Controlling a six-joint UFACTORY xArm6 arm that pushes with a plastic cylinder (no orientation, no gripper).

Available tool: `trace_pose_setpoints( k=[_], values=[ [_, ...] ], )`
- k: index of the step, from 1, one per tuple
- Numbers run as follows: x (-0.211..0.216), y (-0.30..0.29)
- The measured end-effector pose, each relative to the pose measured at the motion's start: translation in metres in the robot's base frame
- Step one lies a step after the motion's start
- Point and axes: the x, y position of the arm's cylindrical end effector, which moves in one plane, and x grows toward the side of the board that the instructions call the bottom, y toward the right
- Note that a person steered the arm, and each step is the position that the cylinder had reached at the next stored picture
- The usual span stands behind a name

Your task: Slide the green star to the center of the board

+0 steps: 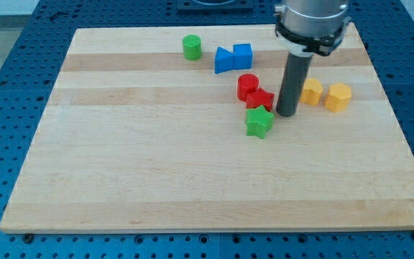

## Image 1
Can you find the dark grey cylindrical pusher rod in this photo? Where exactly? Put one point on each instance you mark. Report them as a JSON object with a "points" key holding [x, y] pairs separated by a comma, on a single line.
{"points": [[296, 70]]}

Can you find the green star block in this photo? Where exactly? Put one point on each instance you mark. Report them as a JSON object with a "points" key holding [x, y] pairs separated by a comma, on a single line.
{"points": [[259, 121]]}

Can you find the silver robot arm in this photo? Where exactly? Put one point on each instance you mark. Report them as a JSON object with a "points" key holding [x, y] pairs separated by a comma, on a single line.
{"points": [[306, 28]]}

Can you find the red star block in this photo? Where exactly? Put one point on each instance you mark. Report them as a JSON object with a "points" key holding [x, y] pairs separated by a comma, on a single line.
{"points": [[260, 98]]}

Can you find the wooden board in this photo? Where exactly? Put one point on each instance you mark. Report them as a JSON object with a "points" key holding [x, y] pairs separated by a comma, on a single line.
{"points": [[135, 138]]}

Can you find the yellow heart block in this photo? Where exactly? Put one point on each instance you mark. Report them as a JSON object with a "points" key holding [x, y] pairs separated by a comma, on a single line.
{"points": [[312, 91]]}

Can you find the yellow hexagon block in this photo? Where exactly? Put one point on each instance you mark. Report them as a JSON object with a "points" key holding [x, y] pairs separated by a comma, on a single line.
{"points": [[338, 97]]}

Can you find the red cylinder block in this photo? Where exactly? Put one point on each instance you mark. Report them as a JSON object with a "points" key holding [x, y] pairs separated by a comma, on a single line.
{"points": [[247, 83]]}

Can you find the blue cube block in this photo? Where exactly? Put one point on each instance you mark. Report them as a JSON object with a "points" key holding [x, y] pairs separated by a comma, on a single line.
{"points": [[243, 56]]}

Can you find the blue triangle block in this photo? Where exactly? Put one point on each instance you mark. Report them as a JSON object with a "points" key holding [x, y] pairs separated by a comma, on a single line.
{"points": [[223, 61]]}

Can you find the green cylinder block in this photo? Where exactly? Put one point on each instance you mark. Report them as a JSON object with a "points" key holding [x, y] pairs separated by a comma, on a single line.
{"points": [[192, 49]]}

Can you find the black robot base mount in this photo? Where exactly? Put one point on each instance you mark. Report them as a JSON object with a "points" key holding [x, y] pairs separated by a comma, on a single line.
{"points": [[213, 5]]}

